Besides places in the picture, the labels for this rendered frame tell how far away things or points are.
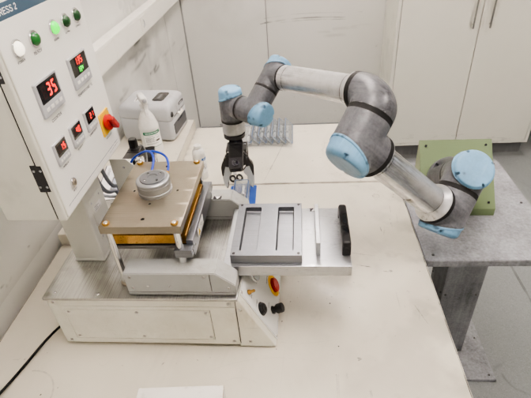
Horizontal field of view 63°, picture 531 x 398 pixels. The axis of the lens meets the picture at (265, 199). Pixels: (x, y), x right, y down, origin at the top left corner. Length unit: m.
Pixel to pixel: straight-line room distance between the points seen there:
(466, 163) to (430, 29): 1.78
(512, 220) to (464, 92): 1.75
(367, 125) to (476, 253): 0.60
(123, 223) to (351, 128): 0.55
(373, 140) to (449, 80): 2.17
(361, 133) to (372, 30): 2.40
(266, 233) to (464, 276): 0.93
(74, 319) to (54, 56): 0.61
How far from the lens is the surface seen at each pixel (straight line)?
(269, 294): 1.17
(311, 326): 1.17
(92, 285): 1.13
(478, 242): 1.49
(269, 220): 1.09
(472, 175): 1.34
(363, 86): 1.09
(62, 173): 0.95
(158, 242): 1.02
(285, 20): 3.33
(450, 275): 1.76
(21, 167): 0.93
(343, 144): 1.02
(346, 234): 1.03
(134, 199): 1.05
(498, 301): 2.41
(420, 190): 1.21
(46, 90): 0.92
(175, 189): 1.05
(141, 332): 1.16
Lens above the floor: 1.67
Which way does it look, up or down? 36 degrees down
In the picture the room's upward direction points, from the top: 4 degrees counter-clockwise
